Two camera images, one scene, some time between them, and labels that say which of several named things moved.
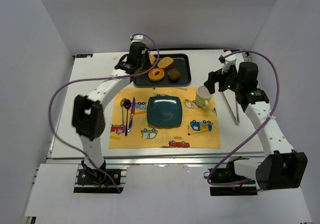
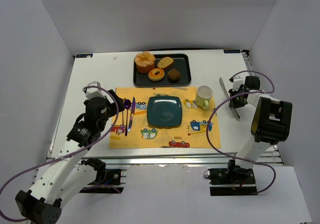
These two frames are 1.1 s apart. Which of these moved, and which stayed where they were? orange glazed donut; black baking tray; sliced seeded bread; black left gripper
Moved: black left gripper
Stayed: orange glazed donut; sliced seeded bread; black baking tray
